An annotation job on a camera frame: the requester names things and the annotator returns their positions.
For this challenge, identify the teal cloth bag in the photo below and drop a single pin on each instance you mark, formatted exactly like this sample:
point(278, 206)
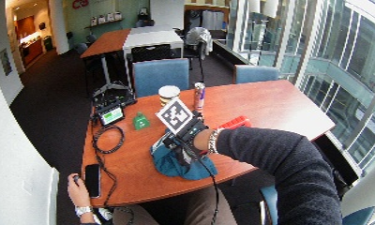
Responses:
point(183, 168)

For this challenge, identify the black smartphone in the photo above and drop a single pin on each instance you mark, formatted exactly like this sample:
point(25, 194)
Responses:
point(93, 180)

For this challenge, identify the silver wristwatch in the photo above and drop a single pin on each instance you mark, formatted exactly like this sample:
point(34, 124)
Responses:
point(83, 210)

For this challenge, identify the white marker cube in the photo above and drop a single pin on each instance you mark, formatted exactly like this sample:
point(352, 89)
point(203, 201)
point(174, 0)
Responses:
point(174, 116)

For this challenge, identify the small green tag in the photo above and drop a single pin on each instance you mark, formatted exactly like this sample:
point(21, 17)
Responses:
point(141, 121)

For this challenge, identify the red plastic box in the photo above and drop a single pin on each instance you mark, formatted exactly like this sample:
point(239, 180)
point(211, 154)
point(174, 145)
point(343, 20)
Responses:
point(236, 122)

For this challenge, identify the slim drink can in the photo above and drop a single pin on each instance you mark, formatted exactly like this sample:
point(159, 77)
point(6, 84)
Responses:
point(199, 96)

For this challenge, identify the paper cup with white lid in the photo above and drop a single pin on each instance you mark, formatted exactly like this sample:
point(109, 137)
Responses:
point(168, 95)

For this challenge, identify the black device with screen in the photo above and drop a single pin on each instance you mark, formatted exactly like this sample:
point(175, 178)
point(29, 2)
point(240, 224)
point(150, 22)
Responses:
point(111, 114)

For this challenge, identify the blue upholstered chair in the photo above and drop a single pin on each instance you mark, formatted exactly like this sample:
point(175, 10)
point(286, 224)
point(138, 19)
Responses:
point(160, 76)
point(256, 73)

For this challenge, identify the black tripod stand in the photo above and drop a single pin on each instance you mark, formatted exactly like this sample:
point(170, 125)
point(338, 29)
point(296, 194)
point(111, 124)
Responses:
point(114, 89)

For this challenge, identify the blue seat chair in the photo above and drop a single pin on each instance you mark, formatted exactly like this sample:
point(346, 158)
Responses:
point(275, 203)

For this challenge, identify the black mesh chair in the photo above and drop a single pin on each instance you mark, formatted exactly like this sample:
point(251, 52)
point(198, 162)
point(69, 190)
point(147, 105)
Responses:
point(151, 52)

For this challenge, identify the white top table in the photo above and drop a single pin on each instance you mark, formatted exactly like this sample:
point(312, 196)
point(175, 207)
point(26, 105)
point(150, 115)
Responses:
point(152, 38)

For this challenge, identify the grey jacket on chair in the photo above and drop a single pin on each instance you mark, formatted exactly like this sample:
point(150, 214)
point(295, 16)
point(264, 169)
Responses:
point(198, 36)

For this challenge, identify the wood top table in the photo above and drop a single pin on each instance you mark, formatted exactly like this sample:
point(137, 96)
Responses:
point(107, 42)

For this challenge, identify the framed wall picture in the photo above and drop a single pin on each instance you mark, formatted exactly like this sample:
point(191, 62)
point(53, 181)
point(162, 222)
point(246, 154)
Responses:
point(5, 61)

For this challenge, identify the wall shelf with frames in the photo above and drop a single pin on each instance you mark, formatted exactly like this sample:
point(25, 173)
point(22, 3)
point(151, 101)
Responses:
point(106, 19)

